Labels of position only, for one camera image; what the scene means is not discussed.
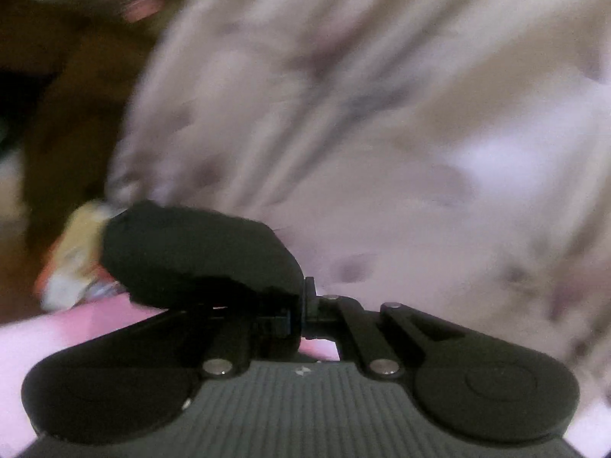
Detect brown wooden furniture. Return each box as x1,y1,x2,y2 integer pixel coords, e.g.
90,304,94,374
0,0,160,323

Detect colourful printed packet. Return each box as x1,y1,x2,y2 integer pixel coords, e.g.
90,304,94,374
34,200,131,312

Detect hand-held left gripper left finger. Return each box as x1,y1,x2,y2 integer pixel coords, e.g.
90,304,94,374
136,302,302,379

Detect black garment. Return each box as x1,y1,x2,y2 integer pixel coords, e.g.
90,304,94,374
102,200,305,311

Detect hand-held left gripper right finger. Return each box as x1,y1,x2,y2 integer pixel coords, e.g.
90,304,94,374
302,276,471,379

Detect pale pink bed sheet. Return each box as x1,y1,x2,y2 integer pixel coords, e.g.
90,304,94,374
0,298,611,458

